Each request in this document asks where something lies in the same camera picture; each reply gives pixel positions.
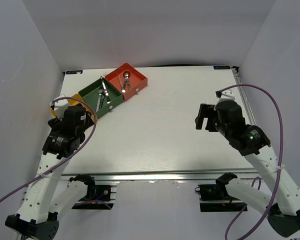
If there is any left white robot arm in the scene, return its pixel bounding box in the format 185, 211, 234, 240
5, 104, 96, 240

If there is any aluminium table frame rail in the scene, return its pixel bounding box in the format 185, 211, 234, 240
52, 168, 261, 185

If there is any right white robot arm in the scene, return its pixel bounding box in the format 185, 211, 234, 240
195, 100, 300, 238

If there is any pink handled spoon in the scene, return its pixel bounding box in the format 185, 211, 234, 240
117, 74, 124, 91

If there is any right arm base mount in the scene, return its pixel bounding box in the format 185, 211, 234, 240
194, 172, 245, 213

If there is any green tray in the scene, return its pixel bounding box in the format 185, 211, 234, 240
78, 77, 124, 119

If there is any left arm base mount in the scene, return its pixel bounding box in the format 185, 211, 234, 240
68, 174, 115, 210

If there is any silver fork bent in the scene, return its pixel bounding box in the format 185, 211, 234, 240
103, 89, 111, 104

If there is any yellow tray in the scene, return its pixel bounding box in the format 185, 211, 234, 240
50, 94, 91, 118

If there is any red tray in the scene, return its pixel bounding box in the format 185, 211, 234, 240
105, 63, 148, 101

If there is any pink handled fork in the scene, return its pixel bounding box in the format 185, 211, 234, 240
95, 89, 103, 112

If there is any green handled spoon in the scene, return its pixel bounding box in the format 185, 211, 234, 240
126, 78, 131, 90

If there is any blue table label sticker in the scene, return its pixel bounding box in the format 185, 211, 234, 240
213, 65, 231, 70

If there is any silver fork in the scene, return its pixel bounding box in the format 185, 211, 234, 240
100, 76, 107, 94

